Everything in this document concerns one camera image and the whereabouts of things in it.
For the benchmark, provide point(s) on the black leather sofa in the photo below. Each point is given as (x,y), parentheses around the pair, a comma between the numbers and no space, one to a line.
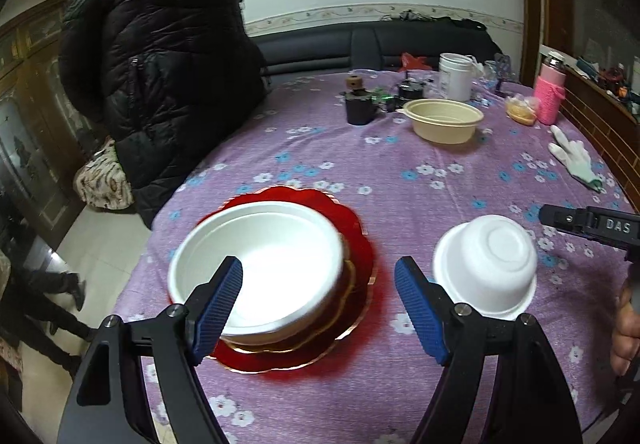
(373,45)

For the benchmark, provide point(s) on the wooden side cabinet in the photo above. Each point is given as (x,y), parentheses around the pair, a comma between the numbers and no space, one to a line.
(608,130)

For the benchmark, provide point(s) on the green wrapped item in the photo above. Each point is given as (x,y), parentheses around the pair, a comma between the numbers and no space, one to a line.
(386,101)

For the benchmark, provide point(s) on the white plastic jar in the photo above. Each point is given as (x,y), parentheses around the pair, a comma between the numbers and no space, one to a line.
(456,72)

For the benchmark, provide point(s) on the large red gold-rimmed plate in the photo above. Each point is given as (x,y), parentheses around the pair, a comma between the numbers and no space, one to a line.
(358,249)

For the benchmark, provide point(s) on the white work glove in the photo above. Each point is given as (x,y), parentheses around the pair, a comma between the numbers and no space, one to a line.
(575,159)

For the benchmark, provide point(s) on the black motor device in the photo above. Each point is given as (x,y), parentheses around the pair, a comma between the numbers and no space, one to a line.
(410,89)

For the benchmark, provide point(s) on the small white foam bowl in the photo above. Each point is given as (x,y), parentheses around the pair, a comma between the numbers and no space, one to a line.
(489,263)

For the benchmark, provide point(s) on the wooden glass door cabinet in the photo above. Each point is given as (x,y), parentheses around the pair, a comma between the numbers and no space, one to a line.
(44,140)

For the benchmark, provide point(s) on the large white foam bowl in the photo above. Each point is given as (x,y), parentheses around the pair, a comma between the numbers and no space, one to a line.
(291,256)

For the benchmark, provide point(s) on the red plastic bag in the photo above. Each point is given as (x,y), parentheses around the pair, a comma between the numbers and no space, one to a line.
(409,62)

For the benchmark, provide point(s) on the bagged bread snack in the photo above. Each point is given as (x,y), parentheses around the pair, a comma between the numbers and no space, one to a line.
(522,109)

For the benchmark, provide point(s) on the pink sleeved thermos bottle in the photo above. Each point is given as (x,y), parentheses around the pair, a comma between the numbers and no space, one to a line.
(549,88)

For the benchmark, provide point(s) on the purple floral tablecloth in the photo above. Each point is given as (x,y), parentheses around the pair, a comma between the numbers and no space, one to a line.
(374,385)

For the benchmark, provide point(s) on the black cylinder with wooden knob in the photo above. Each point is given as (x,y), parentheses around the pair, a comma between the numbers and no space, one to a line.
(359,103)

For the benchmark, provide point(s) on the person in black jacket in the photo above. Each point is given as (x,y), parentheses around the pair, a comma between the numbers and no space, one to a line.
(169,80)

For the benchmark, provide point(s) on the patterned cushion stool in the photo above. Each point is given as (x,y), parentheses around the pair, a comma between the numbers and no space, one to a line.
(101,183)

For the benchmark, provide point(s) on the operator hand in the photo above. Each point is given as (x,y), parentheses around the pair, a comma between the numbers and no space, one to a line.
(626,332)

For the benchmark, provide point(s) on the cream plastic bowl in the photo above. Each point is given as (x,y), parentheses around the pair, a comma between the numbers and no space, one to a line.
(443,122)

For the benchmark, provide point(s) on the red flower plate with sticker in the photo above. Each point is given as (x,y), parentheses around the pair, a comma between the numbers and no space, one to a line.
(327,317)

